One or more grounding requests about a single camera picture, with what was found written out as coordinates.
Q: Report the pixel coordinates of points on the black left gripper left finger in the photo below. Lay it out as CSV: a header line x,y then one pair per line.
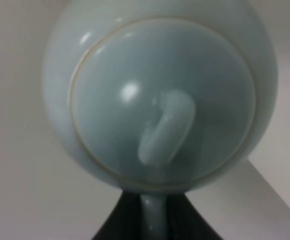
x,y
125,221

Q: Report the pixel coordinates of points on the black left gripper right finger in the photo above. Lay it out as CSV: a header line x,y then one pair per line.
x,y
184,222

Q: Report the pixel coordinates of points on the light blue porcelain teapot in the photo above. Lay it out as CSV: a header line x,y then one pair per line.
x,y
160,97

